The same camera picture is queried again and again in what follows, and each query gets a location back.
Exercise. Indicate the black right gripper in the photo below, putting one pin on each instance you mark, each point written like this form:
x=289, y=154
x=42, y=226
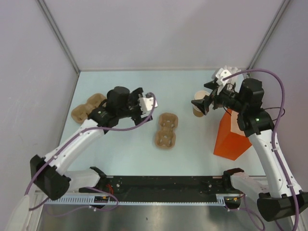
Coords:
x=204, y=104

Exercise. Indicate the brown pulp cup carrier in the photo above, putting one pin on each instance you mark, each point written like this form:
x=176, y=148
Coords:
x=165, y=137
x=82, y=111

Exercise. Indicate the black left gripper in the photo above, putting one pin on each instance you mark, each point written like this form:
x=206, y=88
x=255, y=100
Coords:
x=137, y=118

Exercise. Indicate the orange paper bag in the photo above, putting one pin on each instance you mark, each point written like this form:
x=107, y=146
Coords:
x=231, y=142

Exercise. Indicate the white slotted cable duct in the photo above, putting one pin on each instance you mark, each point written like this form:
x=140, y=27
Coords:
x=100, y=199

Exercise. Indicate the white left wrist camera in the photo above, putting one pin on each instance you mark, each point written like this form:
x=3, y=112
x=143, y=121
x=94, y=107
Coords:
x=147, y=102

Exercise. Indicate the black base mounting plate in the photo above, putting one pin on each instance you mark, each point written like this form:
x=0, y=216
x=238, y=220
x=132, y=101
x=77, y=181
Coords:
x=158, y=187

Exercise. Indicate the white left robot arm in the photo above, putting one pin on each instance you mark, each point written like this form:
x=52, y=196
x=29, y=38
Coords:
x=50, y=173

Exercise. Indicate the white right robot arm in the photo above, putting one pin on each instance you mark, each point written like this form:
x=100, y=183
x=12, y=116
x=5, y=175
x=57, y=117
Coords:
x=282, y=197

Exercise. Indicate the stacked brown paper cups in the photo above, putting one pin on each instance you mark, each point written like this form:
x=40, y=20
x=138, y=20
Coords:
x=197, y=97

